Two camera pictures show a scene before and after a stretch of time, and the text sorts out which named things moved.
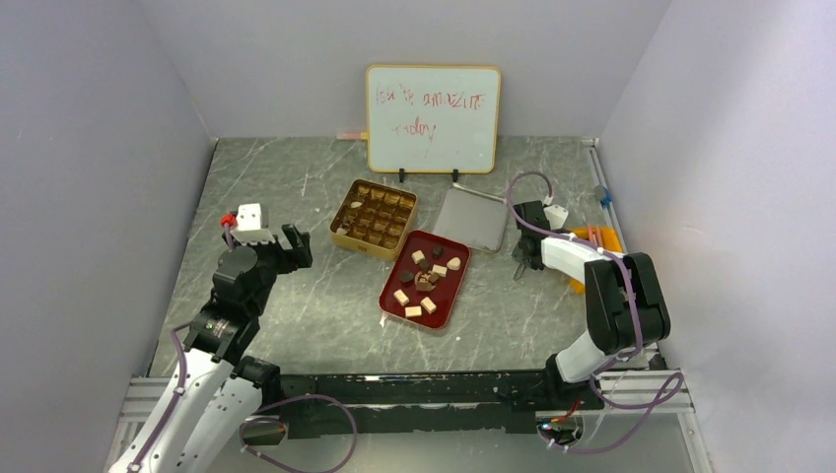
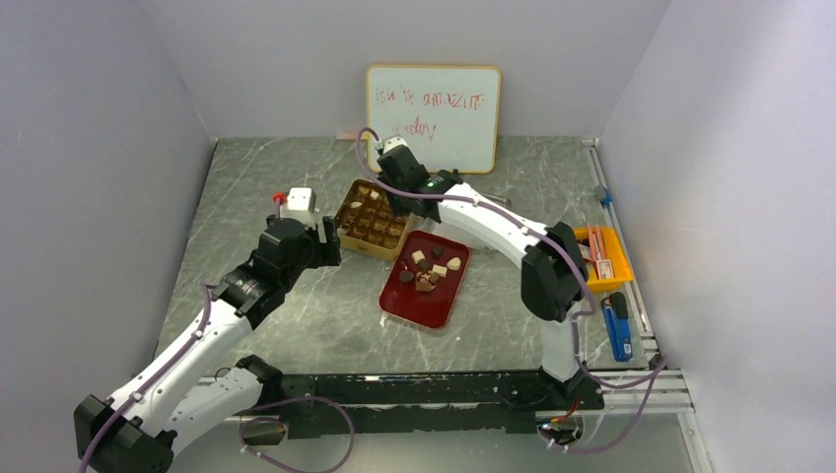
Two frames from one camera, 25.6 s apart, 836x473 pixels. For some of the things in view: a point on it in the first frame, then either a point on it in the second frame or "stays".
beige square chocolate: x=440 y=270 stays
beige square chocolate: x=417 y=256 stays
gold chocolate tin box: x=373 y=220 stays
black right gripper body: x=526 y=246 → x=397 y=198
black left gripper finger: x=289 y=260 → x=326 y=253
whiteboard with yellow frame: x=426 y=118 stays
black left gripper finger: x=301 y=243 → x=329 y=229
